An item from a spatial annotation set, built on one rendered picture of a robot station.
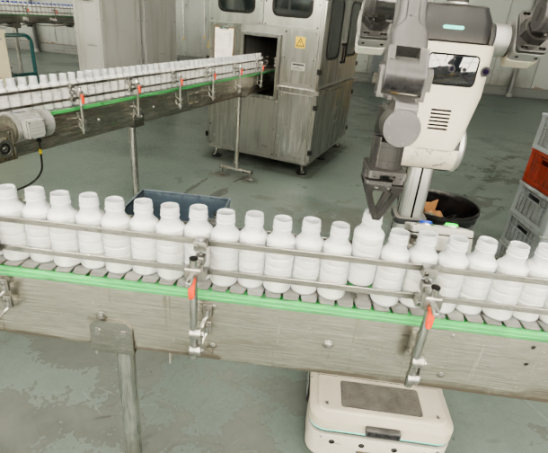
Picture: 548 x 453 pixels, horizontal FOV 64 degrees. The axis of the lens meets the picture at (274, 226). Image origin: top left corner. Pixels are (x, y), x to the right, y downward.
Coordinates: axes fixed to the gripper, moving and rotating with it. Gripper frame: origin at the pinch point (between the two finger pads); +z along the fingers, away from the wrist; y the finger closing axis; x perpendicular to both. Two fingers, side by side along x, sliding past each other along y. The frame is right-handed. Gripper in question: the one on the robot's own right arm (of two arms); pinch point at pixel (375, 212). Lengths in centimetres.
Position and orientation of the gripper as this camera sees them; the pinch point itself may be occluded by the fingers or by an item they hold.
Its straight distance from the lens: 84.4
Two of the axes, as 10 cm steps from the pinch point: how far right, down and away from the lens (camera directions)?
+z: -0.9, 9.2, 3.8
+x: 9.9, 1.2, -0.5
